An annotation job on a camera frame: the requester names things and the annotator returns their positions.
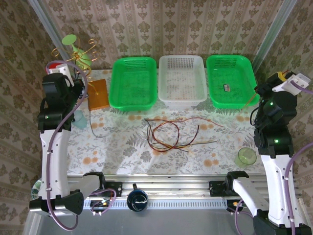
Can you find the frosted blue cup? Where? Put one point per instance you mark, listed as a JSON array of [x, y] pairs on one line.
[[80, 121]]

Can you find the aluminium side rail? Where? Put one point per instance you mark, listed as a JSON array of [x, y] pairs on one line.
[[31, 225]]

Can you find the red wine glass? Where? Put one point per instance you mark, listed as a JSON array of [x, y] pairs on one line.
[[55, 66]]

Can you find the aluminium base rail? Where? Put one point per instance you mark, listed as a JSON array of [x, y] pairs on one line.
[[171, 189]]

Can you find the translucent green cup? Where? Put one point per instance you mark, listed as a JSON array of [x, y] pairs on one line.
[[245, 157]]

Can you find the small black electronics board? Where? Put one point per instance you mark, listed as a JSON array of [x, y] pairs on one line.
[[234, 204], [100, 203]]

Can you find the green wine glass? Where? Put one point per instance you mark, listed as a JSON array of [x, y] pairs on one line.
[[69, 39]]

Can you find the leaf patterned plate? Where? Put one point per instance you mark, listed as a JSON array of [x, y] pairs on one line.
[[35, 189]]

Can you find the floral tablecloth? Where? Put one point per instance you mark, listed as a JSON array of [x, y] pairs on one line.
[[117, 156]]

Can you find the aluminium frame post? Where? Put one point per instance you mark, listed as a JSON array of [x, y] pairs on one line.
[[278, 24], [48, 24]]

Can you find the dark blue mug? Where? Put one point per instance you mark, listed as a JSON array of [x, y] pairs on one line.
[[137, 200]]

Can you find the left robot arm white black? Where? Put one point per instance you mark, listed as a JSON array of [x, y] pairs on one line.
[[55, 159]]

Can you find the green plastic basket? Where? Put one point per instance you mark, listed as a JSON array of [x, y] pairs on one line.
[[227, 71], [134, 73]]

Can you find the white plastic basket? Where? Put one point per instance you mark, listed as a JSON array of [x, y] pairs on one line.
[[171, 63]]

